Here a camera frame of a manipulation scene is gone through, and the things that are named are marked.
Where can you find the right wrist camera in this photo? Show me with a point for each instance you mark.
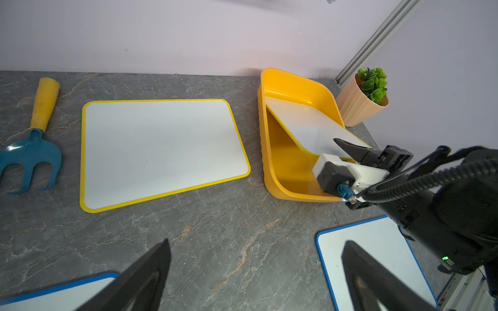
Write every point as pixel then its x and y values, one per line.
pixel 344 179

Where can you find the yellow plastic storage box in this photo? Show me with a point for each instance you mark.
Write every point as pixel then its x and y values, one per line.
pixel 287 166

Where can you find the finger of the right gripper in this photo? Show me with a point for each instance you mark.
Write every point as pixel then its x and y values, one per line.
pixel 356 152

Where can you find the yellow-framed whiteboard back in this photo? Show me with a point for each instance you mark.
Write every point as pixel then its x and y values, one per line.
pixel 137 151

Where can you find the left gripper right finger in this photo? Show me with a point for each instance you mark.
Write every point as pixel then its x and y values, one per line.
pixel 373 287

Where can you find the blue-framed whiteboard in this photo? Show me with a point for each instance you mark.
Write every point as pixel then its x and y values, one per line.
pixel 69 296
pixel 380 237

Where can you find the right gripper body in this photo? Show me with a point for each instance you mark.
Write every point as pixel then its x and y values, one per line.
pixel 449 206

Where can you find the yellow-framed whiteboard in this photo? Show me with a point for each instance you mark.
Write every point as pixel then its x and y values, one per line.
pixel 312 129
pixel 137 151

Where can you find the blue garden fork yellow handle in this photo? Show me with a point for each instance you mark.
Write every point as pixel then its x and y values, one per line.
pixel 35 150

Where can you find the potted green plant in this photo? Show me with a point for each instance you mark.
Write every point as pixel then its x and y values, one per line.
pixel 364 96

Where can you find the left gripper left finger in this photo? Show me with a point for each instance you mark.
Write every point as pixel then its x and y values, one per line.
pixel 140 287

